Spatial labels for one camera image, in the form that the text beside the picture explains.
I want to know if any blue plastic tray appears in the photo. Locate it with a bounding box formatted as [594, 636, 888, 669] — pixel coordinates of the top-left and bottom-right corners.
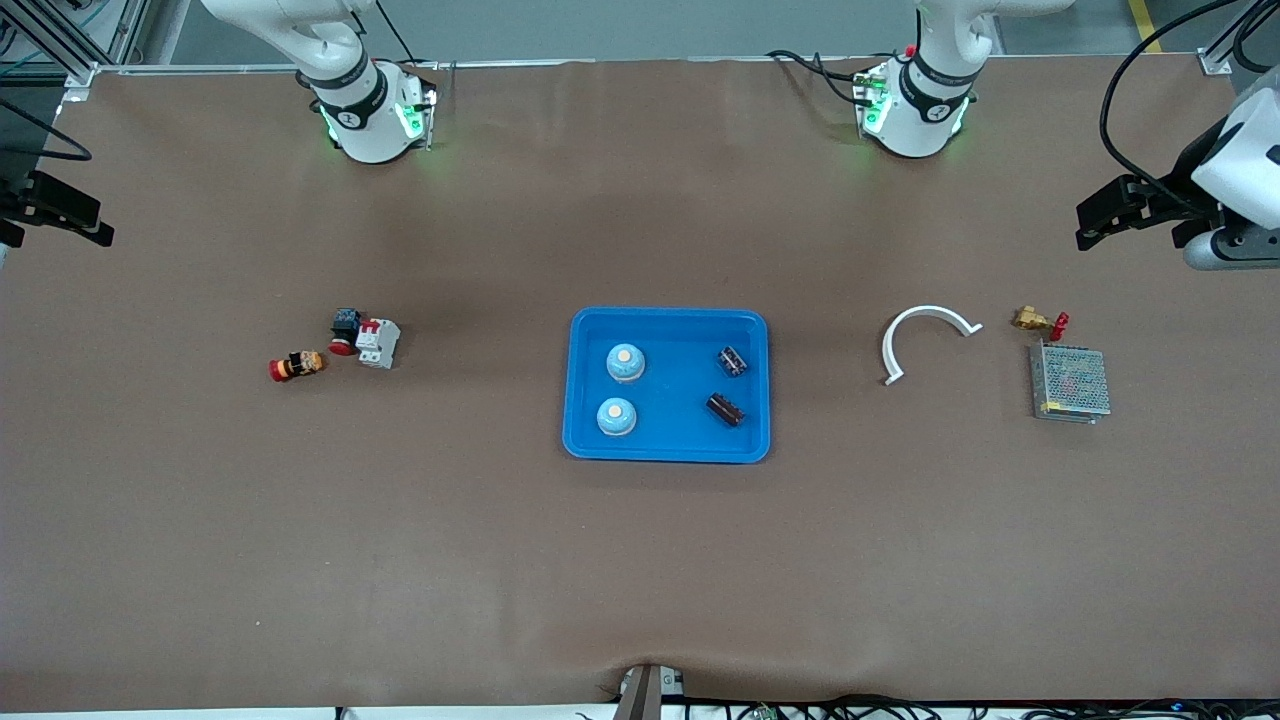
[562, 307, 771, 464]

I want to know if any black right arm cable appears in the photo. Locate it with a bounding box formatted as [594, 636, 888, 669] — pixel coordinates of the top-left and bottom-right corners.
[0, 98, 94, 163]

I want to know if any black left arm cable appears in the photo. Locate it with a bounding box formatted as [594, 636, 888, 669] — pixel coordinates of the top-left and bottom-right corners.
[1100, 0, 1280, 206]

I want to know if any perforated metal power supply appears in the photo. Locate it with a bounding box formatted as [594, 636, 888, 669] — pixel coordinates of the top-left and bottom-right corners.
[1029, 340, 1112, 425]

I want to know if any white red circuit breaker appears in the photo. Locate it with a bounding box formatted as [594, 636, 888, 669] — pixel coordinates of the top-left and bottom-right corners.
[355, 318, 402, 370]

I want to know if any orange black striped pushbutton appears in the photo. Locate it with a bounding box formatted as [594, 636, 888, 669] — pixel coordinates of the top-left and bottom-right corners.
[268, 350, 328, 383]

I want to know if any brass valve red handle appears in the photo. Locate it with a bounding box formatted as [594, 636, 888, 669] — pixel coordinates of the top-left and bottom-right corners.
[1011, 306, 1071, 341]

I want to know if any aluminium frame with corner bracket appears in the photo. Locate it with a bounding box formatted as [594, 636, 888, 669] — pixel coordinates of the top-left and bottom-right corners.
[0, 0, 151, 86]
[1200, 0, 1280, 76]

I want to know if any white curved plastic bracket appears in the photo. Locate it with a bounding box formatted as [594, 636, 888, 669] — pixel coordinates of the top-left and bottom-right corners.
[881, 305, 984, 387]

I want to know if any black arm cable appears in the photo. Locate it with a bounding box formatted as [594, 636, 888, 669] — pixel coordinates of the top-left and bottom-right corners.
[0, 98, 94, 163]
[1100, 0, 1280, 206]

